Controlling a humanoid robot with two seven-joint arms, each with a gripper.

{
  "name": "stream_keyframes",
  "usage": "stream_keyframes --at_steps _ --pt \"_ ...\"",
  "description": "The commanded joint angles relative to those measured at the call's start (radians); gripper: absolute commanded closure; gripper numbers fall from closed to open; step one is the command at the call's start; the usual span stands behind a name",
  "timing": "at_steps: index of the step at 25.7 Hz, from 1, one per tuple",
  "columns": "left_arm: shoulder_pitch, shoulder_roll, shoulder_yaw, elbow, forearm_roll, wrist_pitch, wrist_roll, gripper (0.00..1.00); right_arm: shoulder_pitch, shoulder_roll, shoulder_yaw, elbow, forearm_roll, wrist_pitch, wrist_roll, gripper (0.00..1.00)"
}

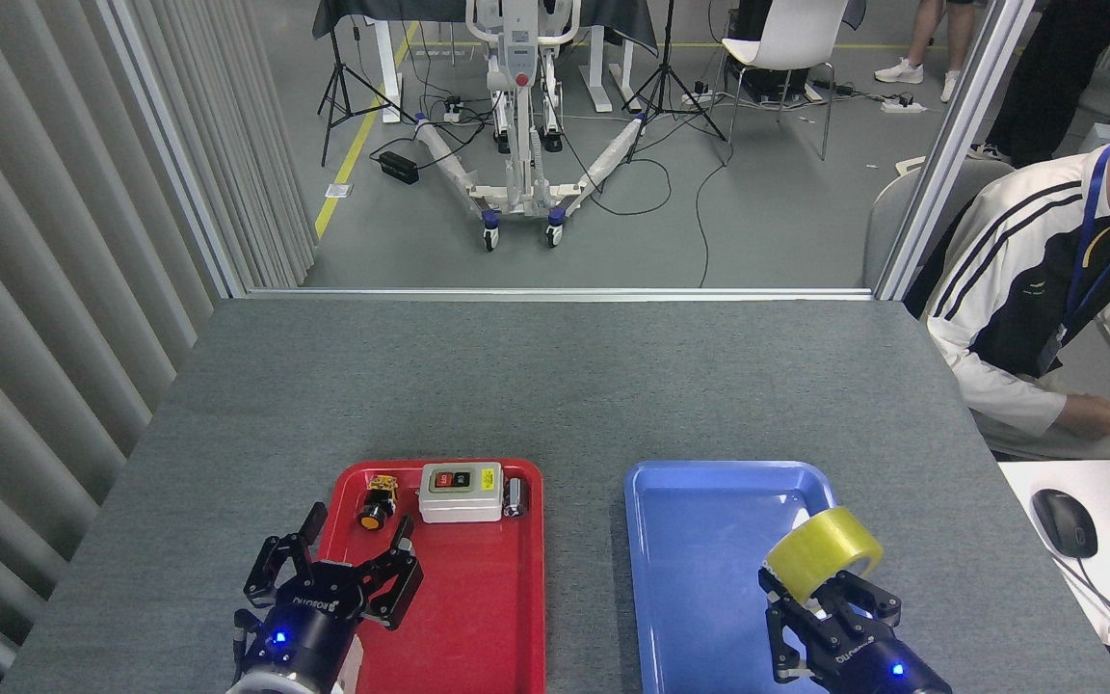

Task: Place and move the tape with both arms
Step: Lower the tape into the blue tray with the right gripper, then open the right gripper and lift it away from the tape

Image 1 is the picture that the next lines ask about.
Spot yellow black push button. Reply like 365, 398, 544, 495
357, 473, 399, 532

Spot red plastic tray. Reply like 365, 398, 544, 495
314, 458, 546, 694

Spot yellow tape roll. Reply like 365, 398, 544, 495
764, 506, 885, 605

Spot person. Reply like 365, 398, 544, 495
873, 0, 965, 104
967, 0, 1110, 169
919, 108, 1110, 462

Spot black floor cable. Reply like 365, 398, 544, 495
693, 135, 741, 289

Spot blue plastic tray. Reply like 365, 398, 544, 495
623, 460, 869, 694

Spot black computer tower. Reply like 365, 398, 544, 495
727, 0, 814, 105

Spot black tripod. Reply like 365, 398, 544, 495
316, 0, 417, 168
621, 0, 730, 166

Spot silver post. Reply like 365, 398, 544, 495
872, 0, 1039, 301
95, 0, 249, 300

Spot white stand on wheels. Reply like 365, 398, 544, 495
412, 0, 653, 253

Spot person's right hand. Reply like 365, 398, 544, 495
1064, 392, 1110, 440

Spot black computer mouse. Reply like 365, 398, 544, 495
1031, 489, 1099, 560

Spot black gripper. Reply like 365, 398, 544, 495
758, 567, 953, 694
241, 501, 425, 688

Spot silver frame rail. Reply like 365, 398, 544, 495
244, 286, 876, 303

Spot black gripper cable plug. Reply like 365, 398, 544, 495
231, 608, 259, 678

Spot white chair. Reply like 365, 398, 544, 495
716, 0, 851, 162

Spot white red circuit breaker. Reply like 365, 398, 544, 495
331, 631, 365, 694

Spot white push button switch box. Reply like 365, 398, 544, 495
418, 462, 504, 524

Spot grey chair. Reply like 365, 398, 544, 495
862, 158, 1015, 291

